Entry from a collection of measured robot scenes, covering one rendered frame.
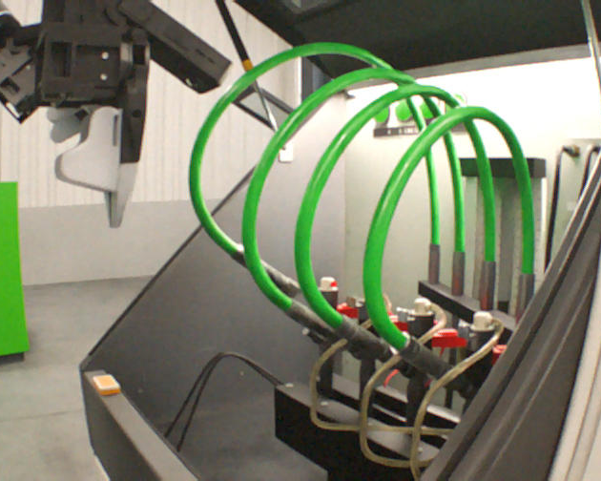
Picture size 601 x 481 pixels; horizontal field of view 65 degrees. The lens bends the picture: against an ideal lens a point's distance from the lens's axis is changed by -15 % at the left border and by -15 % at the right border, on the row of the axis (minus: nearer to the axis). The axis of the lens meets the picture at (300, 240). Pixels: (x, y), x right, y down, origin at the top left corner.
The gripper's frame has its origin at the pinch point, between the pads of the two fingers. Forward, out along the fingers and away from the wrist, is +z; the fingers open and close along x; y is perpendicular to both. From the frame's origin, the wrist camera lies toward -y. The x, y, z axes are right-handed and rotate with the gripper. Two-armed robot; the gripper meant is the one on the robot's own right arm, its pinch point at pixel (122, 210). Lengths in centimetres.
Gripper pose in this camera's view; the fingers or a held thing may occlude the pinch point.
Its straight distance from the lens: 42.6
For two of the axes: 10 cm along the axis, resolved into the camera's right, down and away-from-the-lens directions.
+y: -8.2, 0.6, -5.6
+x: 5.7, 0.9, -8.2
